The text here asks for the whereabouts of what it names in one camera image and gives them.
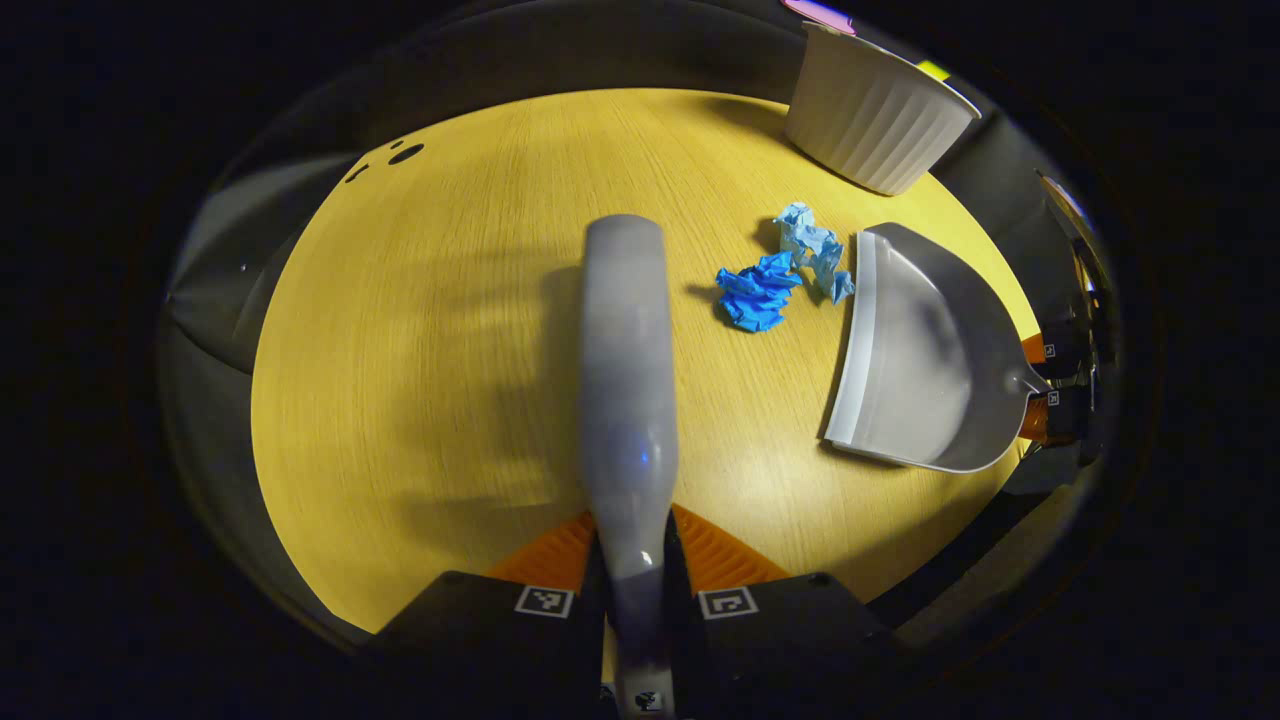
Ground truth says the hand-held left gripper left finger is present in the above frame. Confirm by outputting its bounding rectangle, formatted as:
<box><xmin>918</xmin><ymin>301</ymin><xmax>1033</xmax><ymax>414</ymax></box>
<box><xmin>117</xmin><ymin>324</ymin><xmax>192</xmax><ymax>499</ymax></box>
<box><xmin>365</xmin><ymin>510</ymin><xmax>611</xmax><ymax>696</ymax></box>

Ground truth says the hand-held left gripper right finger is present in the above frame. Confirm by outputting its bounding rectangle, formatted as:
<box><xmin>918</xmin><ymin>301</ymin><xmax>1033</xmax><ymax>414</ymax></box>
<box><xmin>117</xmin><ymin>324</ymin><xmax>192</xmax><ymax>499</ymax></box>
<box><xmin>663</xmin><ymin>503</ymin><xmax>903</xmax><ymax>703</ymax></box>

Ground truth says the grey dustpan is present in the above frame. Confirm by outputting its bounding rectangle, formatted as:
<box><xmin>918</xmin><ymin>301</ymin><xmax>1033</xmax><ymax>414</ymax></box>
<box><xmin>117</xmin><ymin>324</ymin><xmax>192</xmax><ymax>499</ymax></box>
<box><xmin>820</xmin><ymin>222</ymin><xmax>1051</xmax><ymax>474</ymax></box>

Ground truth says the light blue paper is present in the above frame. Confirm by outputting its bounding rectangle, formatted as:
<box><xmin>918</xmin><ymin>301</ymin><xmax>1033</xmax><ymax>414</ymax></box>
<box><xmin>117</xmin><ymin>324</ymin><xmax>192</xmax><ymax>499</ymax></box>
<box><xmin>775</xmin><ymin>202</ymin><xmax>856</xmax><ymax>304</ymax></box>

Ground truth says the dark blue paper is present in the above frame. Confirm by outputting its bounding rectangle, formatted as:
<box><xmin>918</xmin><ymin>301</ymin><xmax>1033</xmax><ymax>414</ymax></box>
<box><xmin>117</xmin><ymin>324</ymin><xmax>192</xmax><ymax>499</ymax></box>
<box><xmin>714</xmin><ymin>252</ymin><xmax>804</xmax><ymax>333</ymax></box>

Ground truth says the white ribbed garbage bin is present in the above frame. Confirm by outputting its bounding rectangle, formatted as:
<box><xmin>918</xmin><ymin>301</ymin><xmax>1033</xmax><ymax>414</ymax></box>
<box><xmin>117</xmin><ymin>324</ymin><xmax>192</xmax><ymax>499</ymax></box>
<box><xmin>783</xmin><ymin>22</ymin><xmax>983</xmax><ymax>196</ymax></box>

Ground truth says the wooden desktop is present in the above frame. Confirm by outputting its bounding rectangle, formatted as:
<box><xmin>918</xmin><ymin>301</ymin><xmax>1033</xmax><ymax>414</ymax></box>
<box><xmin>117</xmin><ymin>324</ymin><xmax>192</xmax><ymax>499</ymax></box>
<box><xmin>250</xmin><ymin>88</ymin><xmax>1046</xmax><ymax>636</ymax></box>

